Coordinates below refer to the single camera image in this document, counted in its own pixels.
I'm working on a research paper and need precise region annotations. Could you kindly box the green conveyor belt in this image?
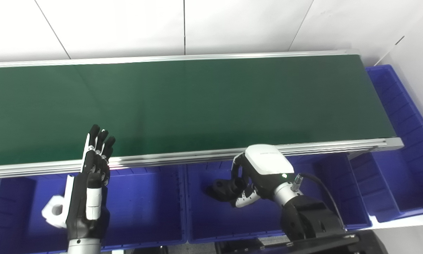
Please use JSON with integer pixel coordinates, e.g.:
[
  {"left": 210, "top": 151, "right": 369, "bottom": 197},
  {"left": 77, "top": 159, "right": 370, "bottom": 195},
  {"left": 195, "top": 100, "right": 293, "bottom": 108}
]
[
  {"left": 0, "top": 54, "right": 397, "bottom": 167},
  {"left": 0, "top": 49, "right": 405, "bottom": 179}
]

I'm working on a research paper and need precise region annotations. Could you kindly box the white hexagonal plastic part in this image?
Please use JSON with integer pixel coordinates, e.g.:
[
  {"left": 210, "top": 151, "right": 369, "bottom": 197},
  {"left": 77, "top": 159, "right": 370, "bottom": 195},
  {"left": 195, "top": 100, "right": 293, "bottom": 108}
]
[{"left": 41, "top": 194, "right": 71, "bottom": 229}]

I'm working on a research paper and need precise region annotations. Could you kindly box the blue bin holding white part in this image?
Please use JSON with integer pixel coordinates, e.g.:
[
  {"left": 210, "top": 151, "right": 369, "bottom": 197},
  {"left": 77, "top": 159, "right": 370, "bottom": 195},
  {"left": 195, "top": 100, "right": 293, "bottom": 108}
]
[{"left": 0, "top": 165, "right": 188, "bottom": 254}]

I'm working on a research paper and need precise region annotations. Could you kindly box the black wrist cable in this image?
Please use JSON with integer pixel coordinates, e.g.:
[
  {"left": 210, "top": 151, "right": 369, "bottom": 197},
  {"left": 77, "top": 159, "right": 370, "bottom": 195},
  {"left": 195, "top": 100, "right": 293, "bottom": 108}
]
[{"left": 292, "top": 172, "right": 346, "bottom": 232}]

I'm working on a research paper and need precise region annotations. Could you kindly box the blue bin holding black part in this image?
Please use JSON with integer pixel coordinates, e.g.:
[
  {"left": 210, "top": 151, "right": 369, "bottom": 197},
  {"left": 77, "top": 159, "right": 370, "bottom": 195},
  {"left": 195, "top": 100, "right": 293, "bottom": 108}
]
[{"left": 185, "top": 153, "right": 373, "bottom": 244}]

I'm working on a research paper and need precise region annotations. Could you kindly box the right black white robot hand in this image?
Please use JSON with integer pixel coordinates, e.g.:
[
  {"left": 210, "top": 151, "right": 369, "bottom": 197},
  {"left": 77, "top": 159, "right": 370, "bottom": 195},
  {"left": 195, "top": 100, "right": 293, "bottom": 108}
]
[{"left": 231, "top": 144, "right": 296, "bottom": 208}]

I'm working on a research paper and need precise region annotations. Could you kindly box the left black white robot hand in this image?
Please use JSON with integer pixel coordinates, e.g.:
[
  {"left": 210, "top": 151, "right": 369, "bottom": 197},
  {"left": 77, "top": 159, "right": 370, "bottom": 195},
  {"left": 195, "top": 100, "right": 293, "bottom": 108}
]
[{"left": 66, "top": 124, "right": 116, "bottom": 240}]

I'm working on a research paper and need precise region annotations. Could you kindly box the empty blue plastic bin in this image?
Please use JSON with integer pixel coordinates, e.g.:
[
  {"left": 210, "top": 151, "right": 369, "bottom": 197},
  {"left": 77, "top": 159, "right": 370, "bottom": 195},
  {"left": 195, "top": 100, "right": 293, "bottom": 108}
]
[{"left": 349, "top": 64, "right": 423, "bottom": 223}]

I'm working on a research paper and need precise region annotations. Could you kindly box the black flange part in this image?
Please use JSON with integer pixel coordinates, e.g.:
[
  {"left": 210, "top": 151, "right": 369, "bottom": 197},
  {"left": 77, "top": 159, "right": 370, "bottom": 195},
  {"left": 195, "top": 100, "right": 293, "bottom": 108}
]
[{"left": 207, "top": 179, "right": 235, "bottom": 202}]

